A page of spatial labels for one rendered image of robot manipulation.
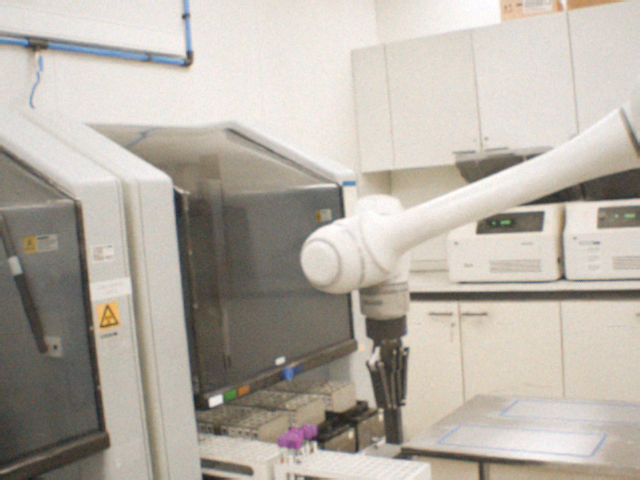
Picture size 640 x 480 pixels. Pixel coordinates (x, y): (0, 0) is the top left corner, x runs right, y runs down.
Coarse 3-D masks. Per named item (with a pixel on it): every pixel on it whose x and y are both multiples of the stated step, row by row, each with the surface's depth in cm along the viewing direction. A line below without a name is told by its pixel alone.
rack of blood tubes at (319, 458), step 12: (312, 456) 152; (324, 456) 151; (336, 456) 150; (348, 456) 149; (360, 456) 148; (276, 468) 148; (288, 468) 146; (300, 468) 145; (312, 468) 144; (324, 468) 144; (336, 468) 142; (348, 468) 142; (360, 468) 142; (372, 468) 141; (384, 468) 141; (396, 468) 140; (408, 468) 139; (420, 468) 138
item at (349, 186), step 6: (348, 180) 207; (354, 180) 210; (348, 186) 207; (354, 186) 210; (348, 192) 207; (354, 192) 210; (348, 198) 207; (354, 198) 210; (348, 204) 207; (348, 210) 207; (348, 216) 206; (360, 348) 209
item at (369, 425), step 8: (368, 408) 200; (376, 408) 199; (352, 416) 194; (360, 416) 193; (368, 416) 195; (376, 416) 197; (352, 424) 191; (360, 424) 190; (368, 424) 194; (376, 424) 197; (360, 432) 190; (368, 432) 194; (376, 432) 197; (360, 440) 190; (368, 440) 193; (376, 440) 194; (384, 440) 192; (360, 448) 190; (376, 448) 189
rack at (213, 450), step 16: (208, 448) 161; (224, 448) 160; (240, 448) 159; (256, 448) 158; (272, 448) 158; (208, 464) 162; (224, 464) 166; (240, 464) 166; (256, 464) 151; (272, 464) 152
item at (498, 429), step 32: (448, 416) 185; (480, 416) 182; (512, 416) 179; (544, 416) 177; (576, 416) 174; (608, 416) 171; (416, 448) 164; (448, 448) 161; (480, 448) 159; (512, 448) 157; (544, 448) 155; (576, 448) 153; (608, 448) 150
